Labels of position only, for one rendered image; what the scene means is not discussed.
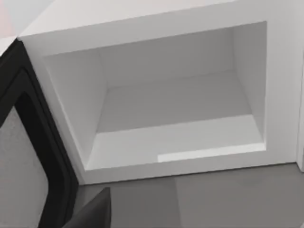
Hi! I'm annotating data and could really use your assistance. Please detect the pale microwave oven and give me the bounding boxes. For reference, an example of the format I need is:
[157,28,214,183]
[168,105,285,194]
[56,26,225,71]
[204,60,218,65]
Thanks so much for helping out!
[18,0,304,186]

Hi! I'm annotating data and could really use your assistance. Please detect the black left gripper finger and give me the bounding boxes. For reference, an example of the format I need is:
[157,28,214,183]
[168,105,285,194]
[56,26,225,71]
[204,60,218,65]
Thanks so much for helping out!
[67,187,111,228]

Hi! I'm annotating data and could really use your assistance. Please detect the black framed microwave door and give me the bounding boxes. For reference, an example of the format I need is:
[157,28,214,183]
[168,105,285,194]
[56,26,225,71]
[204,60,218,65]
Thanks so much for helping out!
[0,38,79,228]

